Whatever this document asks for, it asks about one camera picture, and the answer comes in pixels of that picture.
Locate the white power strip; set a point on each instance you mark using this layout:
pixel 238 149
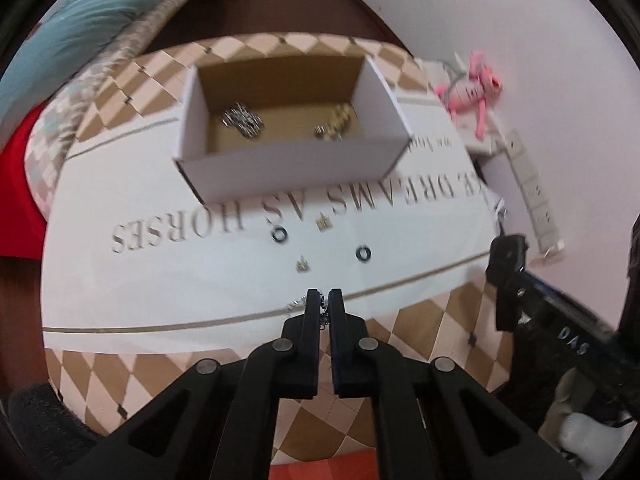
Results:
pixel 532 195

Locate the teal blanket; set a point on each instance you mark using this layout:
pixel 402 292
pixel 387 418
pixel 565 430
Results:
pixel 75 20

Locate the pile of gold jewelry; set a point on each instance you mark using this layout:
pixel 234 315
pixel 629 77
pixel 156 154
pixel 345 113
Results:
pixel 336 122

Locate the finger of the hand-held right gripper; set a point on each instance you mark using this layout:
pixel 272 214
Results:
pixel 507 260

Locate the red cloth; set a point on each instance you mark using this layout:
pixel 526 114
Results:
pixel 20 185

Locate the patterned quilt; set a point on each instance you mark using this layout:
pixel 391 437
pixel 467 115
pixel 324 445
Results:
pixel 55 125

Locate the black fabric object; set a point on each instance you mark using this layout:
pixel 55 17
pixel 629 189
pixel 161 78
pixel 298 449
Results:
pixel 45 425

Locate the white soft object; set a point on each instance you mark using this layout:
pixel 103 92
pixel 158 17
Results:
pixel 582 435

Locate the white cardboard box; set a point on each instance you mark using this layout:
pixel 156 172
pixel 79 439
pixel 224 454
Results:
pixel 300 165

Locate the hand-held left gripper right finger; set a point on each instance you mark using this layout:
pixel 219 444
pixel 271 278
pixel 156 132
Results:
pixel 334 310

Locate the gold crown earring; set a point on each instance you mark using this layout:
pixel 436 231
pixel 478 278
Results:
pixel 324 222
pixel 302 264

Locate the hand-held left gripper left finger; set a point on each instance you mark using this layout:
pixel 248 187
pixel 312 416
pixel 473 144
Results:
pixel 314 305

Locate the diamond pattern printed tablecloth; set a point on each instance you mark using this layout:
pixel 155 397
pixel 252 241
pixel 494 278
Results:
pixel 150 285

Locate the pink plush toy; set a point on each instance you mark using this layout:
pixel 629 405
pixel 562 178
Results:
pixel 469 91

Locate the red floor mat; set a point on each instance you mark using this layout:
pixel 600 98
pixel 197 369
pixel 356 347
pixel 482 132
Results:
pixel 325 466

